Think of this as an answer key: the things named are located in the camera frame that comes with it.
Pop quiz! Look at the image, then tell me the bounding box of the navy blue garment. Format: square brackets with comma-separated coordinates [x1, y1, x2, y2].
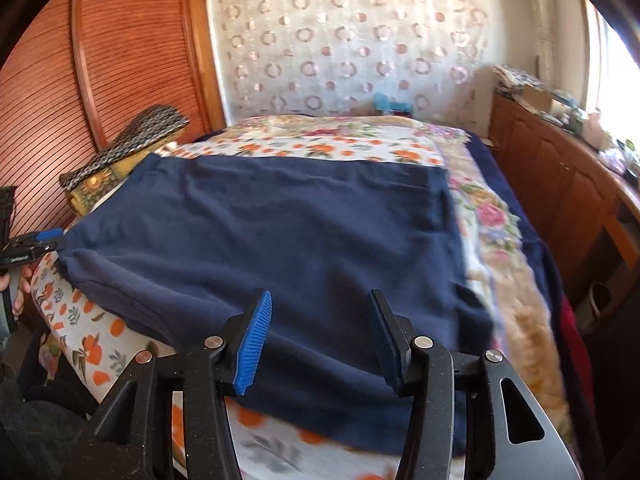
[58, 155, 492, 454]

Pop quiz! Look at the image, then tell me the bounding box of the left hand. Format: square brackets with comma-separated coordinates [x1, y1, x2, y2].
[0, 266, 32, 320]

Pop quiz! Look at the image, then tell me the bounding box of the orange fruit print sheet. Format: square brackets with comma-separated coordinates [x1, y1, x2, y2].
[29, 138, 467, 480]

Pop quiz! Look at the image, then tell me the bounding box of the navy medallion patterned pillow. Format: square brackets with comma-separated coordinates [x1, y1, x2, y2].
[58, 104, 189, 217]

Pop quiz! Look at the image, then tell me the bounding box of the floral pink quilt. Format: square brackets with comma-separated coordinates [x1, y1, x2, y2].
[229, 115, 573, 439]

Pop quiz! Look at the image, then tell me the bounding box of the blue tissue box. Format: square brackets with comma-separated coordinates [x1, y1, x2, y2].
[373, 92, 413, 117]

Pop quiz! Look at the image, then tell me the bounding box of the wooden sideboard cabinet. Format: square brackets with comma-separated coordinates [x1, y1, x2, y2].
[488, 92, 639, 318]

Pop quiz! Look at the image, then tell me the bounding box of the wooden wardrobe door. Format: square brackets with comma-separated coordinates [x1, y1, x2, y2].
[1, 0, 226, 234]

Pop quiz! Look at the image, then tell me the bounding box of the cardboard box on cabinet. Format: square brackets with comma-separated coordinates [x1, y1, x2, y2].
[518, 84, 565, 115]

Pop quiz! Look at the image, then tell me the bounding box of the folded patterned cloth stack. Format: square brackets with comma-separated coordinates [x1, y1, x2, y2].
[491, 64, 546, 93]

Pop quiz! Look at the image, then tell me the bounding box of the sheer circle pattern curtain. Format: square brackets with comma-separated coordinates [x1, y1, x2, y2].
[208, 0, 489, 129]

